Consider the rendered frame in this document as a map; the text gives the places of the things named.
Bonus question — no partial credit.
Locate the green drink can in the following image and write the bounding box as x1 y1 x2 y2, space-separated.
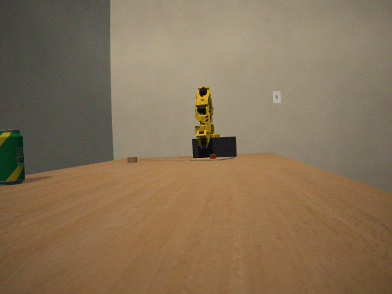
0 129 25 186

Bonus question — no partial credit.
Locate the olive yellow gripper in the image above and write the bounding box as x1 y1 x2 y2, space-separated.
195 124 212 149

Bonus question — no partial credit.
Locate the tan short cylinder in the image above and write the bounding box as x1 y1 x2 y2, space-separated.
127 157 137 163

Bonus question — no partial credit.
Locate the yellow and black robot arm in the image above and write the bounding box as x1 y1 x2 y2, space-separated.
195 86 220 138

